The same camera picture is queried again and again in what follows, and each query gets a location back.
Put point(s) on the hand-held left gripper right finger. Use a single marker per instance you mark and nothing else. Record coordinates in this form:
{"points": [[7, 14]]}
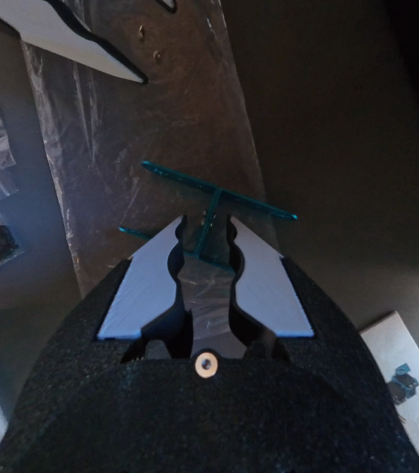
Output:
{"points": [[272, 292]]}

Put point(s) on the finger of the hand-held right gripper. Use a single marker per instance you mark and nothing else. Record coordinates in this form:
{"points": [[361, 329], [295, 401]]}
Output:
{"points": [[167, 3], [58, 33]]}

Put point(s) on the clear plastic bag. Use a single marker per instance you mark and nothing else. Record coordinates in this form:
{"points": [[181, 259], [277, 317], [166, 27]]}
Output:
{"points": [[139, 122]]}

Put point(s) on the blue H-shaped metal bracket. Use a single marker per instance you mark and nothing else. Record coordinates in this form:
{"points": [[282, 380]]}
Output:
{"points": [[194, 181]]}

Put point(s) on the white instruction booklet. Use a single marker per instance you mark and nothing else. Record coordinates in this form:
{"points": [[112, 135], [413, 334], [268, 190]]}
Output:
{"points": [[390, 340]]}

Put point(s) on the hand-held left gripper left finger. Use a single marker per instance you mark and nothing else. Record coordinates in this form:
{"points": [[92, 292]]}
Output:
{"points": [[139, 292]]}

